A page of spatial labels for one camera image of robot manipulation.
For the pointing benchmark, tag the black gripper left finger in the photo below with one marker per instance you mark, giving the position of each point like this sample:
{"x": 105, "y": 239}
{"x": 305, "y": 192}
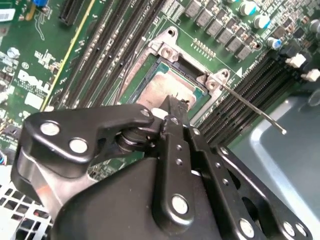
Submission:
{"x": 105, "y": 117}

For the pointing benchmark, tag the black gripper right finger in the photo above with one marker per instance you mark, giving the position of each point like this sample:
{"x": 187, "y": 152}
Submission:
{"x": 220, "y": 175}

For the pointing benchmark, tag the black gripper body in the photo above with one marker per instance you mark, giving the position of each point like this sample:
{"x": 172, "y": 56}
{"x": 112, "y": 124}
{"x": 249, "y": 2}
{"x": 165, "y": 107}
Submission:
{"x": 112, "y": 212}

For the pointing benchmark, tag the silver green CPU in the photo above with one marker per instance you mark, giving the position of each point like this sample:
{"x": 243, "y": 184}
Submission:
{"x": 160, "y": 85}

